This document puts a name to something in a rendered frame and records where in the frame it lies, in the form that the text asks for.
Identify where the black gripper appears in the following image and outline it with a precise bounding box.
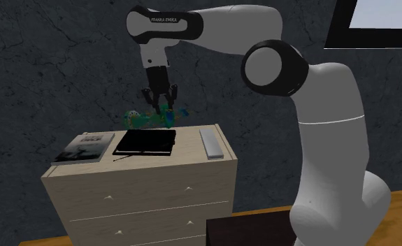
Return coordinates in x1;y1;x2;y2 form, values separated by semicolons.
141;65;179;115

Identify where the green colourful toy figure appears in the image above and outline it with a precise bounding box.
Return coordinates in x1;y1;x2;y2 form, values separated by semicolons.
124;104;190;130

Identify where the black notebook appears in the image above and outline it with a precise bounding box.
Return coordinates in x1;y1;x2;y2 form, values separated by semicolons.
113;129;178;157

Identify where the grey remote control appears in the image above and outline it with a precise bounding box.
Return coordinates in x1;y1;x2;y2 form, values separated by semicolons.
199;128;224;161

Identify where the grey book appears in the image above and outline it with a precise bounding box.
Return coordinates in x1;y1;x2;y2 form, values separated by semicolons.
51;132;116;166

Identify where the light wooden chest of drawers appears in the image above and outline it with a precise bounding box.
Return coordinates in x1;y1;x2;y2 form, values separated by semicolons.
41;123;238;246

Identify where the black-framed window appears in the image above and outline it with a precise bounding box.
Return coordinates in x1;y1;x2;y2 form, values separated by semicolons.
324;0;402;50

